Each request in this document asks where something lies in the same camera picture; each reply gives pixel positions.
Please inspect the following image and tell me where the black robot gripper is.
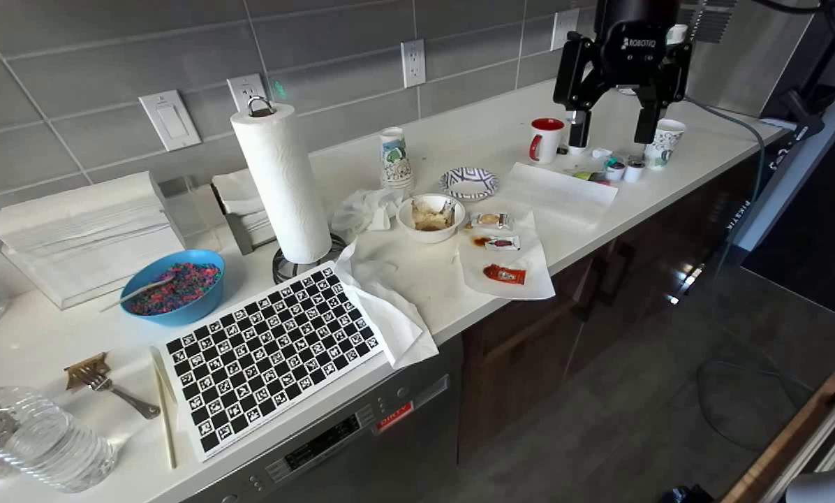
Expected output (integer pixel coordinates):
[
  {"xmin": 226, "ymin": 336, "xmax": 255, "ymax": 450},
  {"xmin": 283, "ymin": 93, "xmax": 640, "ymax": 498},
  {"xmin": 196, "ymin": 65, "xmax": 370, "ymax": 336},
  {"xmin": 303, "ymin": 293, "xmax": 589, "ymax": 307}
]
[{"xmin": 553, "ymin": 0, "xmax": 692, "ymax": 149}]

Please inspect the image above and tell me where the small white creamer container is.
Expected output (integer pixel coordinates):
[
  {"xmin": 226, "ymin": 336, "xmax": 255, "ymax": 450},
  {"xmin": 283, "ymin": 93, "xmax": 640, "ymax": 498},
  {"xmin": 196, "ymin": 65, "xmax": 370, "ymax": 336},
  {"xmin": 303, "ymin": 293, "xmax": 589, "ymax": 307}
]
[{"xmin": 622, "ymin": 165, "xmax": 646, "ymax": 181}]

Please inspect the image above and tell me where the stainless dishwasher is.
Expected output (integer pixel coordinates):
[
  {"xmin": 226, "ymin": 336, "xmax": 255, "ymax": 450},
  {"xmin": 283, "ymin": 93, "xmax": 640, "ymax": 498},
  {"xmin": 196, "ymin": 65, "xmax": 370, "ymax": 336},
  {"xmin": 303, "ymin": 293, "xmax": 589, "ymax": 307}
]
[{"xmin": 184, "ymin": 340, "xmax": 465, "ymax": 503}]

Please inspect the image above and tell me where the white pod green lid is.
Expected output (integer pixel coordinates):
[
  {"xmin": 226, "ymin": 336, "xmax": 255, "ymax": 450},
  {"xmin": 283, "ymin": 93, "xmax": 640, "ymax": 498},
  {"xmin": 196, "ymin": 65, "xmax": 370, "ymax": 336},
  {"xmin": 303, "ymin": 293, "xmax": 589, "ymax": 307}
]
[{"xmin": 607, "ymin": 160, "xmax": 625, "ymax": 184}]

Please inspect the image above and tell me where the patterned cup near edge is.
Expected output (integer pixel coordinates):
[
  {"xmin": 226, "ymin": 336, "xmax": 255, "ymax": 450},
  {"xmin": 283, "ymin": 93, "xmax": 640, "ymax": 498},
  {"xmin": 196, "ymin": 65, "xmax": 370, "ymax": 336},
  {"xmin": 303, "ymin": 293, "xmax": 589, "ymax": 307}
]
[{"xmin": 647, "ymin": 118, "xmax": 685, "ymax": 165}]

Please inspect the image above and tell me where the white red mug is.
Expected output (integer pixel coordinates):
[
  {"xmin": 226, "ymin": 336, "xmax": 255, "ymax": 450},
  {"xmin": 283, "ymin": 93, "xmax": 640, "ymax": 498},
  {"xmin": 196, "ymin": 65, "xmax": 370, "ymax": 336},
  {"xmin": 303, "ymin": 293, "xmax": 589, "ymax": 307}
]
[{"xmin": 527, "ymin": 118, "xmax": 565, "ymax": 165}]

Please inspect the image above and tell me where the white napkin with ketchup packets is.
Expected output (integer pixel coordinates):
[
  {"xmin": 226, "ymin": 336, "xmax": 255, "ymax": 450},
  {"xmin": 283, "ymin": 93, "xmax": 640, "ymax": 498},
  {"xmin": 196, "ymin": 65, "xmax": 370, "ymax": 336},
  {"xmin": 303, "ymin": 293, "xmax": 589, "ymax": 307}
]
[{"xmin": 456, "ymin": 206, "xmax": 557, "ymax": 302}]

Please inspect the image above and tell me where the red ketchup packet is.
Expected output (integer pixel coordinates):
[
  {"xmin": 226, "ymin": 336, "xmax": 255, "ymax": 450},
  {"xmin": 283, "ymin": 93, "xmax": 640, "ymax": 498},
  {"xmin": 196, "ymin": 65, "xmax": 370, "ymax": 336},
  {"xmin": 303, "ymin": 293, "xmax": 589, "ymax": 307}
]
[{"xmin": 483, "ymin": 262, "xmax": 527, "ymax": 284}]

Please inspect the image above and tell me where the white bowl with food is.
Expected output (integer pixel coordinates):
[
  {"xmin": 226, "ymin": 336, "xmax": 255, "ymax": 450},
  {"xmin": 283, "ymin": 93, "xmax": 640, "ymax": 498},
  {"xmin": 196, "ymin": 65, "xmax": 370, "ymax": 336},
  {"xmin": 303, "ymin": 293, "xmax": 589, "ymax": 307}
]
[{"xmin": 396, "ymin": 193, "xmax": 467, "ymax": 244}]

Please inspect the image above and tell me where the dark wood cabinet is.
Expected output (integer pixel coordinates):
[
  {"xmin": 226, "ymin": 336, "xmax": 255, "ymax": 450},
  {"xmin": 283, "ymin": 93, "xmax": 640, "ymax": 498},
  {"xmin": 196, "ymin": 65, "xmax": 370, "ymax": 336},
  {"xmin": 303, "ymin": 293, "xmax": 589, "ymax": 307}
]
[{"xmin": 458, "ymin": 163, "xmax": 754, "ymax": 460}]

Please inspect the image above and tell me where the crumpled plastic wrap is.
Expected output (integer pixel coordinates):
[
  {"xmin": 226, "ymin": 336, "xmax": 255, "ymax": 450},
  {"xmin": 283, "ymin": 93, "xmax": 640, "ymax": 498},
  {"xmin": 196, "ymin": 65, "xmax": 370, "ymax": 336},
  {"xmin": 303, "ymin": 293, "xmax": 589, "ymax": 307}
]
[{"xmin": 330, "ymin": 191, "xmax": 400, "ymax": 241}]

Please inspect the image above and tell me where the white paper towel roll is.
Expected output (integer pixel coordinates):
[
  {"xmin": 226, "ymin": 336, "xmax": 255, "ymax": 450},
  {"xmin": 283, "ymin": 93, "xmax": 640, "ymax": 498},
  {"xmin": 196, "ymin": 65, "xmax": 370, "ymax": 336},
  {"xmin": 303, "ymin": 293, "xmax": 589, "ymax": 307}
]
[{"xmin": 230, "ymin": 103, "xmax": 333, "ymax": 266}]

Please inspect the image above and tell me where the napkin holder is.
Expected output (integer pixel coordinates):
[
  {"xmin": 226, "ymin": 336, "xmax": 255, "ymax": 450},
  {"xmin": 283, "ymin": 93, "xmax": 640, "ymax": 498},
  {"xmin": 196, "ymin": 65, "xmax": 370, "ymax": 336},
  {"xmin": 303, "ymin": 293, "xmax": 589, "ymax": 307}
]
[{"xmin": 213, "ymin": 170, "xmax": 273, "ymax": 255}]

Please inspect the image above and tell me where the black white checkerboard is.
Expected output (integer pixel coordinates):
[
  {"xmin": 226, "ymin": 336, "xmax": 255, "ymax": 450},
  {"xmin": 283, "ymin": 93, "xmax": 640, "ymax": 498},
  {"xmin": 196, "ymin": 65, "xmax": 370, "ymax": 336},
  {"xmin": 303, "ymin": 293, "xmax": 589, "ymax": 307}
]
[{"xmin": 162, "ymin": 267, "xmax": 381, "ymax": 456}]

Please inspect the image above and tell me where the blue bowl with food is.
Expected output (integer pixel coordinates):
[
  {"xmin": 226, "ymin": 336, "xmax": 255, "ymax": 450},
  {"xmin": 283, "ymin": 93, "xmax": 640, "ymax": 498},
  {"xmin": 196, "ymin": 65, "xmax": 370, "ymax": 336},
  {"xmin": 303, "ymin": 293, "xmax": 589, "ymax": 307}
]
[{"xmin": 121, "ymin": 249, "xmax": 226, "ymax": 327}]

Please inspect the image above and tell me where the wooden chopstick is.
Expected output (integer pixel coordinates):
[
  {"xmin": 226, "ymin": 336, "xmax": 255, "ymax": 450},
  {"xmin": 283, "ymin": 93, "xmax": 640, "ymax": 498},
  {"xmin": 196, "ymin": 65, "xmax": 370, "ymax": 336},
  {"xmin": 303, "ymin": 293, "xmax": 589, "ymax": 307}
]
[{"xmin": 153, "ymin": 367, "xmax": 180, "ymax": 469}]

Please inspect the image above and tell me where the metal fork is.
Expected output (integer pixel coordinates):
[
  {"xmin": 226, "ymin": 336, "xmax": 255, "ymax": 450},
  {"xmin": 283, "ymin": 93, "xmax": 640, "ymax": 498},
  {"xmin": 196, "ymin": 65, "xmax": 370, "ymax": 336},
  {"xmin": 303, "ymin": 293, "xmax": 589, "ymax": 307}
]
[{"xmin": 93, "ymin": 375, "xmax": 160, "ymax": 418}]

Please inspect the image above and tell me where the stack of white napkins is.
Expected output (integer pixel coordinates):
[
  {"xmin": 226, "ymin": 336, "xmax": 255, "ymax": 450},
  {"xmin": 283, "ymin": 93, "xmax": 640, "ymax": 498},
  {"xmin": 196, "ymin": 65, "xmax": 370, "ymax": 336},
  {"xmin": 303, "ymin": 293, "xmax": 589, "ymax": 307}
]
[{"xmin": 0, "ymin": 172, "xmax": 182, "ymax": 307}]

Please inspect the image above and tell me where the white wall outlet middle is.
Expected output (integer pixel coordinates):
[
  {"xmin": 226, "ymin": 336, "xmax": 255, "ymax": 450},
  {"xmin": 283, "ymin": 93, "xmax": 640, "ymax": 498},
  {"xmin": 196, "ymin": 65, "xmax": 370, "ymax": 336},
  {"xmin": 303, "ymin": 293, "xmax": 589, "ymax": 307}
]
[{"xmin": 400, "ymin": 40, "xmax": 424, "ymax": 87}]

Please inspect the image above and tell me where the white wall outlet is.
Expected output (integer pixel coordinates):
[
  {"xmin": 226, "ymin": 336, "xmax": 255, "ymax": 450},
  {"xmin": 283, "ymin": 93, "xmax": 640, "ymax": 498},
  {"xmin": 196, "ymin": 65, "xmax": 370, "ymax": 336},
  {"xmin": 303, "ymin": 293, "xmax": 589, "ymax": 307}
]
[
  {"xmin": 226, "ymin": 73, "xmax": 266, "ymax": 112},
  {"xmin": 400, "ymin": 40, "xmax": 424, "ymax": 87}
]

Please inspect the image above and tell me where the white light switch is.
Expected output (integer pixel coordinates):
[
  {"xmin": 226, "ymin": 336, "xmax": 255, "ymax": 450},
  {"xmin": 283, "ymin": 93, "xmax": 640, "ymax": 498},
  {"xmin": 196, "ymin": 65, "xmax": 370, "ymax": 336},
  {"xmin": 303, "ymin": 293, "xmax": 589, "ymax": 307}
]
[{"xmin": 141, "ymin": 89, "xmax": 201, "ymax": 150}]

